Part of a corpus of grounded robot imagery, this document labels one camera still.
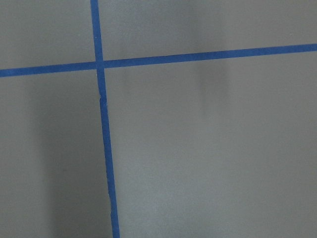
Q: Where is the blue tape line crosswise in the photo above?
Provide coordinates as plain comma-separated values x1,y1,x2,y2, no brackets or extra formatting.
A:
0,44,317,77

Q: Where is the blue tape line lengthwise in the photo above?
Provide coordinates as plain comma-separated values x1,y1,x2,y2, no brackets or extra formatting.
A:
90,0,120,238

